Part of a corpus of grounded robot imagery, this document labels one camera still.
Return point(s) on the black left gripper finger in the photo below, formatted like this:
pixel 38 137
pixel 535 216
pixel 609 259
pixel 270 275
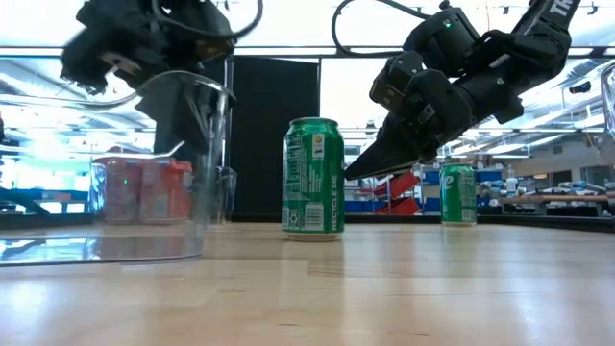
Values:
pixel 178 115

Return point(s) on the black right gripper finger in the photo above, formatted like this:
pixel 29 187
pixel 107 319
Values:
pixel 384 154

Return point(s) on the green soda can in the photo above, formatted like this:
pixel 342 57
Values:
pixel 458 197
pixel 312 182

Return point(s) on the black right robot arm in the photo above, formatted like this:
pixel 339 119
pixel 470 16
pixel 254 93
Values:
pixel 538 53

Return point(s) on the red shelf bin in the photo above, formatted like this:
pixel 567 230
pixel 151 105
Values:
pixel 406 187
pixel 403 206

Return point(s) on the blue shelf bin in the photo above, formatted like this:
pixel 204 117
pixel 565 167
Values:
pixel 431 178

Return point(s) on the black backdrop panel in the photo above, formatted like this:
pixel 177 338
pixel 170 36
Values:
pixel 274 96

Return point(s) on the black overhead beam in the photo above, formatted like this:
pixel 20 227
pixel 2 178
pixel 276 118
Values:
pixel 288 51

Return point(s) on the wooden workbench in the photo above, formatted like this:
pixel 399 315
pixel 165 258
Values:
pixel 562 197

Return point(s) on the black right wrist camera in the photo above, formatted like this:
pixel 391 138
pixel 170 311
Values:
pixel 401 77

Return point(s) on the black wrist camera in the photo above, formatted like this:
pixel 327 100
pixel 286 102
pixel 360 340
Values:
pixel 401 77
pixel 211 33

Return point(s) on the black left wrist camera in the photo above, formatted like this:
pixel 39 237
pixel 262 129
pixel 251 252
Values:
pixel 211 33

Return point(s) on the black ceiling camera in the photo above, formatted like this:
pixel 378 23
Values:
pixel 580 87

